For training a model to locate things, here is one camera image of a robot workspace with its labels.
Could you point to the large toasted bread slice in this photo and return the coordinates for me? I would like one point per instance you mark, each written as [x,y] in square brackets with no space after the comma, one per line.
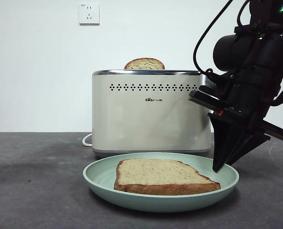
[160,176]

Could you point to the small toasted bread slice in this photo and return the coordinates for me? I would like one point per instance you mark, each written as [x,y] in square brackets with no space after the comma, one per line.
[143,64]

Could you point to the cream two-slot toaster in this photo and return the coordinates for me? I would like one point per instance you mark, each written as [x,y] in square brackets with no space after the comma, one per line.
[150,119]

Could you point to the pale green round plate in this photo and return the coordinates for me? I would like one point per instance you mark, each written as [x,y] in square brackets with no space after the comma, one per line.
[103,181]

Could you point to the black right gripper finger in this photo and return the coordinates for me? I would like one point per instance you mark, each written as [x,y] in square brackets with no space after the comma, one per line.
[227,138]
[253,145]

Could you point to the white wall socket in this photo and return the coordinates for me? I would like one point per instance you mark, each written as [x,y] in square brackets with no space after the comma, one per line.
[89,14]

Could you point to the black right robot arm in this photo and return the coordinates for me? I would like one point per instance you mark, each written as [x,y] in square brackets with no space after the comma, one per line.
[253,59]

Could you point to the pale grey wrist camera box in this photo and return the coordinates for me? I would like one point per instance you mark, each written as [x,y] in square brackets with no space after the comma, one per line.
[203,81]

